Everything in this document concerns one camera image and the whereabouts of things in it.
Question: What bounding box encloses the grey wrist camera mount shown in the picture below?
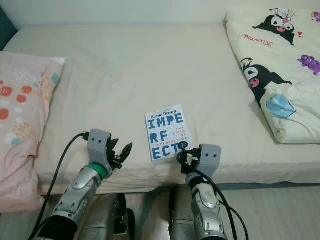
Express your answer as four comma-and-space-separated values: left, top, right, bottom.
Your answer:
86, 129, 113, 173
197, 144, 222, 177

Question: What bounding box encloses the cream sheeted mattress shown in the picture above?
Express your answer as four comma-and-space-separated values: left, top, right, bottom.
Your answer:
2, 25, 320, 193

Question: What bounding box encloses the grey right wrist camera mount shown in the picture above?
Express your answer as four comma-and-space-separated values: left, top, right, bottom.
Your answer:
197, 144, 222, 177

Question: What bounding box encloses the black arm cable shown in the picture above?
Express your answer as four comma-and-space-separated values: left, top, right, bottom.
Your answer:
176, 150, 250, 240
27, 131, 91, 240

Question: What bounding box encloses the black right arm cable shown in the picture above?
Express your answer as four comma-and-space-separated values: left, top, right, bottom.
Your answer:
176, 150, 250, 240

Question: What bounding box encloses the pink patterned pillow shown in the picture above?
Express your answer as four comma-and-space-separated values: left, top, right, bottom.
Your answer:
0, 51, 66, 213

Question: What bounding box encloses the white book with blue letters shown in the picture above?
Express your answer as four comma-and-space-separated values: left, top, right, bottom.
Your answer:
145, 104, 195, 162

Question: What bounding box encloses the cream cartoon print blanket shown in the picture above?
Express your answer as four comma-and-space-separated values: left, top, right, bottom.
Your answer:
225, 6, 320, 146

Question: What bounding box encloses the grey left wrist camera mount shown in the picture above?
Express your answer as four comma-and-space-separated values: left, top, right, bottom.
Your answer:
86, 129, 113, 173

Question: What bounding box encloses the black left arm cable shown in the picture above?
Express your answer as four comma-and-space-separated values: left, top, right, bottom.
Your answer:
27, 131, 91, 240

